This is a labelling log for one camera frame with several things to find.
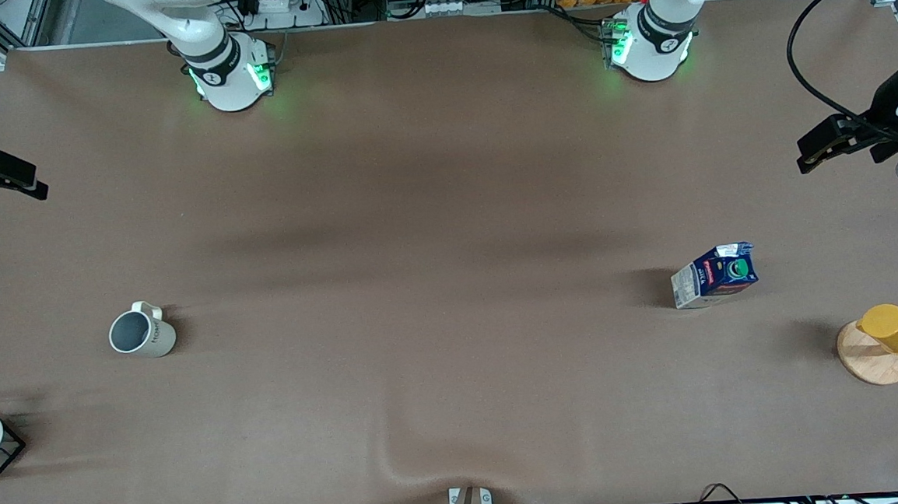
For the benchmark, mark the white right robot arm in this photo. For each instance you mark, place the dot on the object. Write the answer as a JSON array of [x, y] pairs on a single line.
[[228, 78]]

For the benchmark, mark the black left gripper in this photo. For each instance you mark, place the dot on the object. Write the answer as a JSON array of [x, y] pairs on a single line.
[[883, 109]]

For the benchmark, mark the white power strip with plugs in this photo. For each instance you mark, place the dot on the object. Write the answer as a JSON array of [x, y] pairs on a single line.
[[278, 5]]

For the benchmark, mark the blue white milk carton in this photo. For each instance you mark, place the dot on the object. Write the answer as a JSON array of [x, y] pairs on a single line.
[[719, 276]]

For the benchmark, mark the yellow cup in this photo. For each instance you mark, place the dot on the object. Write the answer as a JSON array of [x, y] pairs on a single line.
[[894, 328]]

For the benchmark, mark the white empty power strip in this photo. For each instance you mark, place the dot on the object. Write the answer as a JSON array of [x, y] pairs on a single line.
[[449, 6]]

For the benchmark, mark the white ribbed mug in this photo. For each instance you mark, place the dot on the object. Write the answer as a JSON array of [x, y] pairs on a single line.
[[158, 336]]

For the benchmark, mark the wooden mug stand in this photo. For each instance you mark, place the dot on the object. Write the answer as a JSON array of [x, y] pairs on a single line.
[[873, 364]]

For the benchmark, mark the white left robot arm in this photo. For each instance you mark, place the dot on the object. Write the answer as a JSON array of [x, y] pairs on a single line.
[[651, 52]]

